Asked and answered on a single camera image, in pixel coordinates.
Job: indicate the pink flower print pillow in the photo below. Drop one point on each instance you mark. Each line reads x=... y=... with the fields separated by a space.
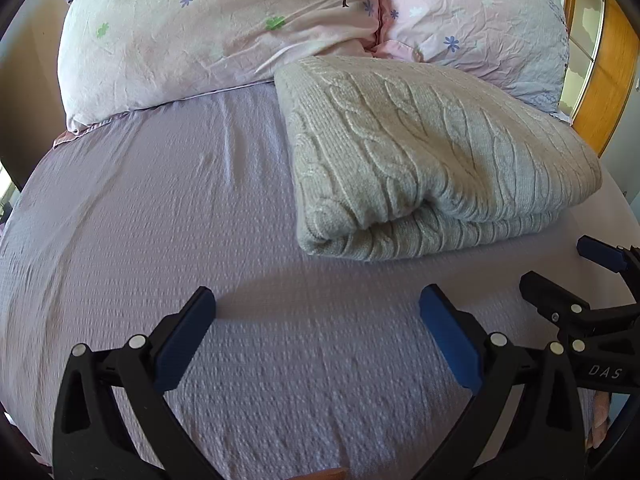
x=475 y=25

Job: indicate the wooden frame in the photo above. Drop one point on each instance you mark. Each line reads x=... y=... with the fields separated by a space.
x=607 y=60

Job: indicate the person's right hand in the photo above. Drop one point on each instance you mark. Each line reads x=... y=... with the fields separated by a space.
x=600 y=425

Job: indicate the floral tree print pillow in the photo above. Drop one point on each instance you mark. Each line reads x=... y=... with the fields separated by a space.
x=200 y=35

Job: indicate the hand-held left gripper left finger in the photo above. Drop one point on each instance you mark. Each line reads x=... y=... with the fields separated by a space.
x=182 y=345

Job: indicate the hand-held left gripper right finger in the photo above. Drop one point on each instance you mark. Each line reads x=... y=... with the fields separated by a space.
x=450 y=340

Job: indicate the lilac textured bed sheet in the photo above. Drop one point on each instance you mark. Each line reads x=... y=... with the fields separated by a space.
x=210 y=240

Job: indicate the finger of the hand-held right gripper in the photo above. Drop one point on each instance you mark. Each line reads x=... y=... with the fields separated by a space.
x=552 y=305
x=602 y=255

